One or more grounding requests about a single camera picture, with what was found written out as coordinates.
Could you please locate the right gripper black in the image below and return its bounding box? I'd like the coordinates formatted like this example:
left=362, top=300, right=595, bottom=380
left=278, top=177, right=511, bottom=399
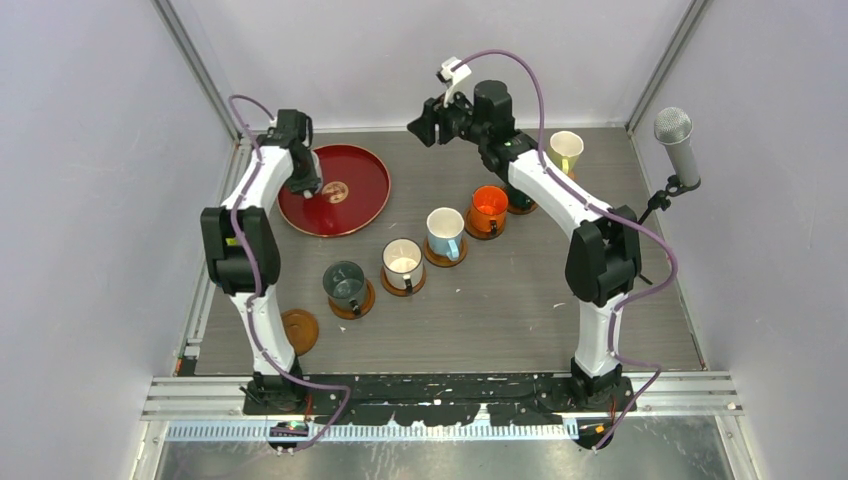
left=407, top=82, right=487, bottom=149

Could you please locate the red round tray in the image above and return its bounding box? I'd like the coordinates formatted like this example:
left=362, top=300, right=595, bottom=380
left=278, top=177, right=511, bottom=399
left=278, top=144, right=391, bottom=237

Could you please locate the orange black mug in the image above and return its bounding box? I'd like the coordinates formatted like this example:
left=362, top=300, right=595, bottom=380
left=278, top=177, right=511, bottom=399
left=469, top=185, right=509, bottom=232

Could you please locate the light blue mug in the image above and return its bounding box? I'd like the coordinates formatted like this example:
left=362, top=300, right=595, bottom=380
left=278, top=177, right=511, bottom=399
left=426, top=207, right=465, bottom=262

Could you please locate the dark green mug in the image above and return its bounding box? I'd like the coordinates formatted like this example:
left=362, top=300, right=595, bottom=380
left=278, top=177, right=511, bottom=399
left=507, top=189, right=535, bottom=211

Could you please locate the silver white mug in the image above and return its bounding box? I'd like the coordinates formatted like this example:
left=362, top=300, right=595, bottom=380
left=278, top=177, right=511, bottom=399
left=381, top=238, right=425, bottom=288

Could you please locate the wooden coaster six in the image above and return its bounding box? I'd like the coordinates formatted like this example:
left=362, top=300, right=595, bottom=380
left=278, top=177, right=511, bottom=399
left=507, top=197, right=537, bottom=215

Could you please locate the wooden coaster two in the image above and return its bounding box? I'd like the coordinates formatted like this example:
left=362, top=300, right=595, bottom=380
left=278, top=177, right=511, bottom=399
left=423, top=239, right=468, bottom=268

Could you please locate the wooden coaster four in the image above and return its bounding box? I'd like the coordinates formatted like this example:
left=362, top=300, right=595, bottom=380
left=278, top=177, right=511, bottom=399
left=328, top=280, right=376, bottom=320

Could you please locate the yellow cream mug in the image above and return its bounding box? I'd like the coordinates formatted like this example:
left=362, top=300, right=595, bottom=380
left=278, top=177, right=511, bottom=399
left=546, top=130, right=584, bottom=179

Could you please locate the wooden coaster three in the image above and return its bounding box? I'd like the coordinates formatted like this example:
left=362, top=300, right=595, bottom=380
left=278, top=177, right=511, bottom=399
left=380, top=266, right=427, bottom=297

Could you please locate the wooden coaster five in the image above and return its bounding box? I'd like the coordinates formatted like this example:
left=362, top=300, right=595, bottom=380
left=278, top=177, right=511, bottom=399
left=281, top=309, right=320, bottom=356

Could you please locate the wooden coaster one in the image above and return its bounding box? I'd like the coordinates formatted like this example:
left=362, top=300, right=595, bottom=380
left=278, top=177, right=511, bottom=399
left=464, top=210, right=503, bottom=241

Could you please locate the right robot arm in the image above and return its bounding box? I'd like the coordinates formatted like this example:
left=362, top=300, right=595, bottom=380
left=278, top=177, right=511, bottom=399
left=407, top=80, right=642, bottom=411

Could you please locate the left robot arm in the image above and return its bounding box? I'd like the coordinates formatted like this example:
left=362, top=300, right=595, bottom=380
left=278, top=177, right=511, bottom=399
left=200, top=109, right=323, bottom=414

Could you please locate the silver microphone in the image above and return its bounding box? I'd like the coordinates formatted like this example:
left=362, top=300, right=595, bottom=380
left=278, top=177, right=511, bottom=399
left=654, top=107, right=701, bottom=188

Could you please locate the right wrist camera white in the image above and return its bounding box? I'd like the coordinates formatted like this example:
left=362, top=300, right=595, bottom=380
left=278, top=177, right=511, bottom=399
left=436, top=57, right=472, bottom=108

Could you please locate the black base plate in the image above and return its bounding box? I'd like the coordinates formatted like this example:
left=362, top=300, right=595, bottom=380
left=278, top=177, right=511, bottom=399
left=240, top=373, right=636, bottom=427

